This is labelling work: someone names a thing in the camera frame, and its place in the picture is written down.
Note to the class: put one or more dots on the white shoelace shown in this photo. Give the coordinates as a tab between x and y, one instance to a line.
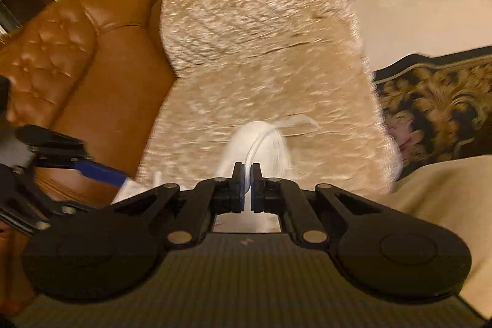
271	142

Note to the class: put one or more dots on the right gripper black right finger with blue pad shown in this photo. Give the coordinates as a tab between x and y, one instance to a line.
313	218

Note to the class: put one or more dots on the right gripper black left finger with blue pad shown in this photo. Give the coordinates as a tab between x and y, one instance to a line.
182	218

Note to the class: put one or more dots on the beige quilted velvet cover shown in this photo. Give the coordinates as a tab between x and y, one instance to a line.
301	61

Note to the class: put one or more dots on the brown leather sofa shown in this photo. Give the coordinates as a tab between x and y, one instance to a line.
92	69

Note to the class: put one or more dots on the beige trouser leg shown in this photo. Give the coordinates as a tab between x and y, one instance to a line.
456	195

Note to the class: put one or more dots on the dark floral patterned rug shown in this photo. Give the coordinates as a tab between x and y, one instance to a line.
437	108

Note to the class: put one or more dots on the white high-top boot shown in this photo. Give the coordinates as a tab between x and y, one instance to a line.
192	164

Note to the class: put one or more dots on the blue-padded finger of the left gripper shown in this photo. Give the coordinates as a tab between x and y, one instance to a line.
101	173

